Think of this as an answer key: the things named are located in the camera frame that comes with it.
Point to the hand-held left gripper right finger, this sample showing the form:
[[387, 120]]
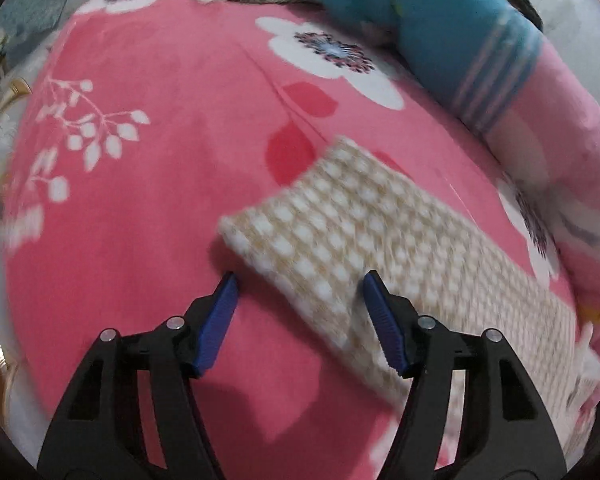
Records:
[[382, 321]]

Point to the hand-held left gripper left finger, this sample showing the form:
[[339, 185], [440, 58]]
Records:
[[217, 321]]

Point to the beige white checked knit garment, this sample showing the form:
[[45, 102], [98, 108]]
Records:
[[360, 220]]

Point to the pink floral blanket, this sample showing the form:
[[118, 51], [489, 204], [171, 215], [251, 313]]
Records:
[[155, 210]]

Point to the pink and blue duvet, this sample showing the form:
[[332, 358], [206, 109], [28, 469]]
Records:
[[430, 20]]

